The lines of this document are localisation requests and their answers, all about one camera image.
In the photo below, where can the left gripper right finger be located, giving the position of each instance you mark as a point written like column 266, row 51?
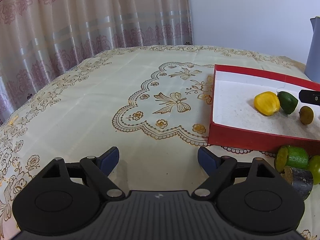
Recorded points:
column 222, row 172

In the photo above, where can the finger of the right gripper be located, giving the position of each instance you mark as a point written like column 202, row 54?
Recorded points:
column 309, row 96

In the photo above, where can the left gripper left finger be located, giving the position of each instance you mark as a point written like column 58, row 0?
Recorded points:
column 94, row 172

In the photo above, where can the round green fruit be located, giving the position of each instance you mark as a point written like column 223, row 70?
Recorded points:
column 314, row 168

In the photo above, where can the dark sugarcane piece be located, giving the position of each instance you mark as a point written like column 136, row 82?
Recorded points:
column 301, row 180

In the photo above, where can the brown round longan fruit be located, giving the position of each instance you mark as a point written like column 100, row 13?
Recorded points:
column 306, row 115

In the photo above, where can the dark green fruit piece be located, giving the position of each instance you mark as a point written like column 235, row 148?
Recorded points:
column 288, row 102

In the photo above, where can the light blue electric kettle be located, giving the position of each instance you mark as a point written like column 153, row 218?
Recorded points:
column 312, row 68

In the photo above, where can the yellow fruit piece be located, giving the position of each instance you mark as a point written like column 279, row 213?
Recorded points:
column 267, row 103

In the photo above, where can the red cardboard box tray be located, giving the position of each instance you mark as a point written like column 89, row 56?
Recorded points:
column 234, row 121

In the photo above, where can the green cut cucumber piece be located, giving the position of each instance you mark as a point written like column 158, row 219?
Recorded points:
column 291, row 156

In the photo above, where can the cream gold embroidered tablecloth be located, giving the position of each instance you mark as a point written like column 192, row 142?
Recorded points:
column 153, row 103

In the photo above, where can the pink floral curtain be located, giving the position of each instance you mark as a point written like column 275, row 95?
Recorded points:
column 42, row 39

